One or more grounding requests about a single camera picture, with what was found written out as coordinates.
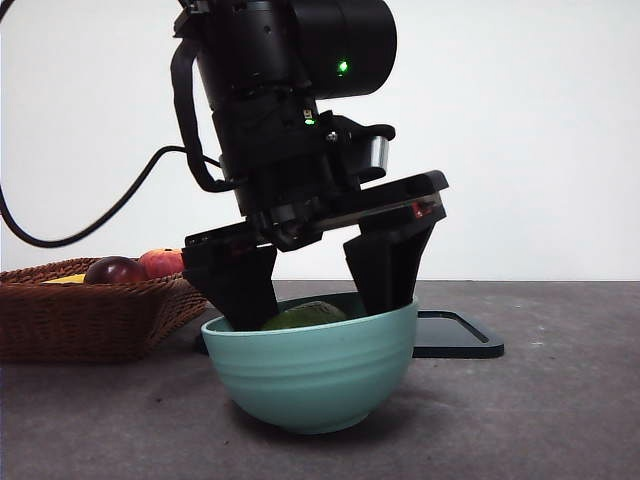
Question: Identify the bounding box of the teal bowl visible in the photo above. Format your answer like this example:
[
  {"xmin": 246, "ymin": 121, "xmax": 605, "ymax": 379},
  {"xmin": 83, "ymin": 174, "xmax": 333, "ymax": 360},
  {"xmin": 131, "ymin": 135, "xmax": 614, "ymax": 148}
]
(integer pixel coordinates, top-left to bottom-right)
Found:
[{"xmin": 200, "ymin": 295, "xmax": 420, "ymax": 435}]

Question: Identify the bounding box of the round black cable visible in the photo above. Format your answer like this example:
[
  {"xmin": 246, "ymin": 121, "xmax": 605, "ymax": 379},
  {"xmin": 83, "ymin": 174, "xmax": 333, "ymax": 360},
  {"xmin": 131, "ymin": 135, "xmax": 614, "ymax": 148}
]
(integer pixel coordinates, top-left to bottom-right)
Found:
[{"xmin": 0, "ymin": 144, "xmax": 201, "ymax": 249}]

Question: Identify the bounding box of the flat black cable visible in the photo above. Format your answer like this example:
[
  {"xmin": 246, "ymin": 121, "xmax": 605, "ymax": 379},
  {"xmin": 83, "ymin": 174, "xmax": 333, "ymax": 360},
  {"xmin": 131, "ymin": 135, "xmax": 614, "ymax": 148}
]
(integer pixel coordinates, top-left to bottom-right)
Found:
[{"xmin": 168, "ymin": 9, "xmax": 222, "ymax": 194}]

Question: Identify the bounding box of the green avocado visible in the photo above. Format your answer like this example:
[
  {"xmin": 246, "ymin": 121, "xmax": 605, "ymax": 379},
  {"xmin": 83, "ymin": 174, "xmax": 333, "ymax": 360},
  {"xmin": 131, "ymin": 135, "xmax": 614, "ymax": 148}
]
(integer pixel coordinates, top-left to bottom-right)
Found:
[{"xmin": 259, "ymin": 300, "xmax": 349, "ymax": 332}]

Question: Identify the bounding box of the red peach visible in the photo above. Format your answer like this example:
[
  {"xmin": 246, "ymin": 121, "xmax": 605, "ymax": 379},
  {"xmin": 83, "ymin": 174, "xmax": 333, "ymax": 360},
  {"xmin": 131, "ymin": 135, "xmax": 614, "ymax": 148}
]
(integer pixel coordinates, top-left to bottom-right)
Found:
[{"xmin": 138, "ymin": 247, "xmax": 185, "ymax": 279}]

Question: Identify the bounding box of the dark purple plum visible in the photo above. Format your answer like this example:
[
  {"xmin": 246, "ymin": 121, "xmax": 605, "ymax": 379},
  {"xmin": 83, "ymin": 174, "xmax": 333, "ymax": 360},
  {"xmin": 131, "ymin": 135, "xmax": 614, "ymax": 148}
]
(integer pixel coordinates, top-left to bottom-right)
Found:
[{"xmin": 83, "ymin": 255, "xmax": 147, "ymax": 285}]

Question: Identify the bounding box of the black rectangular tray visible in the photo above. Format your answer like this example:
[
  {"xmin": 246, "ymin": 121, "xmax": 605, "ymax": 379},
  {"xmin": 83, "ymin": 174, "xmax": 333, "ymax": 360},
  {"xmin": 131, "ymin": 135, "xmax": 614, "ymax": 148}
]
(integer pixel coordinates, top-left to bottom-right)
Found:
[{"xmin": 193, "ymin": 310, "xmax": 505, "ymax": 359}]

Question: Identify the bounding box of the brown wicker basket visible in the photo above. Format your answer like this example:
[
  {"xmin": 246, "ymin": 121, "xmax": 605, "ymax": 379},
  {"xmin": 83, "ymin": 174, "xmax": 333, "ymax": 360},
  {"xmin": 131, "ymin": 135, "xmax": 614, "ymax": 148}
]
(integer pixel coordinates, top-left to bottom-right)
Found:
[{"xmin": 0, "ymin": 257, "xmax": 209, "ymax": 365}]

